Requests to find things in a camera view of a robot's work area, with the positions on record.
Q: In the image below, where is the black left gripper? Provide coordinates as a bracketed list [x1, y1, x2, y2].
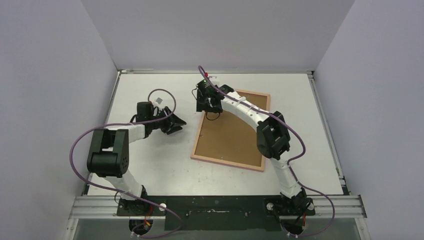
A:
[149, 107, 187, 135]

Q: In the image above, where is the pink wooden photo frame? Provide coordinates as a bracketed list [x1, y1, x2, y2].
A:
[190, 90, 271, 172]

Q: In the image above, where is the brown backing board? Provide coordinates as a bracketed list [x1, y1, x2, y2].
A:
[190, 111, 266, 172]

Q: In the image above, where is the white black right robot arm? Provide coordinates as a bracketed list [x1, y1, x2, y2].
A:
[196, 79, 315, 216]

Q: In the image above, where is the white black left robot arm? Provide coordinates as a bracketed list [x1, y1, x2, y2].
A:
[86, 101, 187, 216]

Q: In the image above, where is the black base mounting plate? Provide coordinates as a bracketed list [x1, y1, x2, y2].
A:
[116, 195, 316, 231]

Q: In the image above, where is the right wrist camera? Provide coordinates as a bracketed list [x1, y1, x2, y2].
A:
[202, 75, 221, 87]

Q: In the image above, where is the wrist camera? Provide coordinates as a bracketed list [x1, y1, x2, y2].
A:
[202, 75, 221, 87]
[135, 101, 166, 122]

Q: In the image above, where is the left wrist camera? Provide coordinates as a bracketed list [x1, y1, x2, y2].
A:
[135, 101, 166, 122]

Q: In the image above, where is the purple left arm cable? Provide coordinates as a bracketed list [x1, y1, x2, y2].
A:
[68, 88, 184, 239]

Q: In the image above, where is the aluminium table edge rail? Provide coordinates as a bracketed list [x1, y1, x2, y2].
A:
[306, 71, 350, 195]

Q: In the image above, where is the aluminium front rail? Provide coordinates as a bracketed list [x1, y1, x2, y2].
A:
[70, 195, 367, 219]

